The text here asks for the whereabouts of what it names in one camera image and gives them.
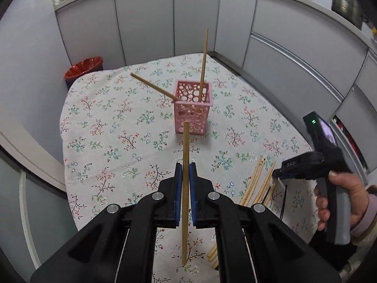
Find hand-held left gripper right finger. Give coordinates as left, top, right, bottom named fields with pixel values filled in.
left=190, top=162, right=342, bottom=283

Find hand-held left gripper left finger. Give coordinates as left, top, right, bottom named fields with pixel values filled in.
left=29, top=162, right=183, bottom=283

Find light bamboo chopstick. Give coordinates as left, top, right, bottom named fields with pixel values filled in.
left=198, top=28, right=209, bottom=102
left=182, top=121, right=190, bottom=265
left=130, top=73, right=181, bottom=101

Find bunch of wooden chopsticks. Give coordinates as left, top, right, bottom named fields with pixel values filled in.
left=207, top=156, right=279, bottom=269

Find pink perforated utensil holder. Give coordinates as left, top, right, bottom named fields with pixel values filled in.
left=172, top=79, right=213, bottom=136

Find person's right hand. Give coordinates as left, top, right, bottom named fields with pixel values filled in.
left=314, top=171, right=370, bottom=232

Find floral tablecloth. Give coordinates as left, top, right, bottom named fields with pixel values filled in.
left=59, top=52, right=324, bottom=283

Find grey kitchen cabinets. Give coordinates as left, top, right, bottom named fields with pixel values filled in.
left=53, top=0, right=377, bottom=189

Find frosted glass door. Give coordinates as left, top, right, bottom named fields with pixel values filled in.
left=0, top=124, right=78, bottom=275

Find steel stock pot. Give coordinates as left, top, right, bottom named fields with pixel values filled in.
left=331, top=0, right=364, bottom=30

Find red lined trash bin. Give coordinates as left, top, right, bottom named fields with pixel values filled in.
left=65, top=57, right=104, bottom=90

